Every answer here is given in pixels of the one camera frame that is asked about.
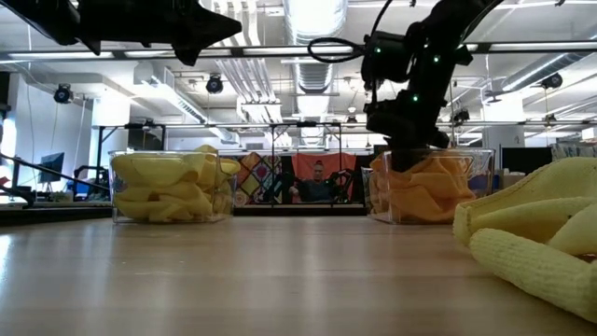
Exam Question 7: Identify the white rectangular air duct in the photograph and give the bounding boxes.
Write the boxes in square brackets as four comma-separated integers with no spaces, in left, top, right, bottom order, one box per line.
[132,63,240,144]

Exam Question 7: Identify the black computer monitor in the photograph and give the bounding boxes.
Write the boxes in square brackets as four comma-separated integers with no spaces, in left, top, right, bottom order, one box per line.
[38,151,66,185]

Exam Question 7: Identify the black metal workstation frame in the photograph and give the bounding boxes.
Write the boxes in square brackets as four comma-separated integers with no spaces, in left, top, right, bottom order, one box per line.
[91,119,597,206]

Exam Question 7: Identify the black diagonal frame strut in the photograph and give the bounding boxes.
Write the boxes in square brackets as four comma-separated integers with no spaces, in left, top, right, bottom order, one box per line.
[0,152,112,195]

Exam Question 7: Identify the cardboard box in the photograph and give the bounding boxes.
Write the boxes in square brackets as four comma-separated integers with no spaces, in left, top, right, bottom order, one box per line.
[499,171,527,189]

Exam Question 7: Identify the black overhead frame bar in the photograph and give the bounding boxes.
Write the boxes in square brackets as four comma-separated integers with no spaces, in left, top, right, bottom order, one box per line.
[0,43,597,62]

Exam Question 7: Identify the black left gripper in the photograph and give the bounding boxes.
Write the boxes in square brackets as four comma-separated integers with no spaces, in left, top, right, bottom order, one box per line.
[0,0,243,67]

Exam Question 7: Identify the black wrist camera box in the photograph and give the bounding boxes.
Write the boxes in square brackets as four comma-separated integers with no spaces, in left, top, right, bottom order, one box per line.
[360,30,414,86]

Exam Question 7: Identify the black standing panel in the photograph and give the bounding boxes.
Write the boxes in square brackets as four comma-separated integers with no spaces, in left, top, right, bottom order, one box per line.
[500,147,554,177]

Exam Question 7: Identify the black cable loop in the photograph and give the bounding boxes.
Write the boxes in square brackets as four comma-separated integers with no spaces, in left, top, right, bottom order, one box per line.
[306,0,396,65]

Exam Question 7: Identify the white ceiling conduit bundle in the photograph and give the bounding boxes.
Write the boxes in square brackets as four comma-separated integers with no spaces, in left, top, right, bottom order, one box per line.
[200,0,285,123]

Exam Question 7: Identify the clear plastic basket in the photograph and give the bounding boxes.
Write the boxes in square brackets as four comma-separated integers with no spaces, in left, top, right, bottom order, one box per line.
[107,148,237,224]
[361,147,495,225]

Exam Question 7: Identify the colourful patchwork quilt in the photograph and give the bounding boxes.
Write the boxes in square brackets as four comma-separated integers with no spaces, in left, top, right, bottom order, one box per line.
[231,152,285,206]

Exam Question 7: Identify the silver ventilation duct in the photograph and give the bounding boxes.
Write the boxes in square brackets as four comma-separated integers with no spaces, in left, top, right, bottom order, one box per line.
[281,0,350,147]
[499,49,597,93]

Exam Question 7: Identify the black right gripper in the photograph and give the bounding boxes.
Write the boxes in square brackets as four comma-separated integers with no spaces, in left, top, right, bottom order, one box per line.
[363,90,451,173]

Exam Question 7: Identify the person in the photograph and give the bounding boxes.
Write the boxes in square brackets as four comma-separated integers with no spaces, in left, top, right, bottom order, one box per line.
[287,160,336,204]

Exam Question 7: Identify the leaf-print curtain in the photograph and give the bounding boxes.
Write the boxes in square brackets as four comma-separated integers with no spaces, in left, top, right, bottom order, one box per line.
[551,142,597,161]

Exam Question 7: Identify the red hanging cloth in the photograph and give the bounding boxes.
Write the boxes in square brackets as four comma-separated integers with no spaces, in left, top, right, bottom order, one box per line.
[291,152,359,204]

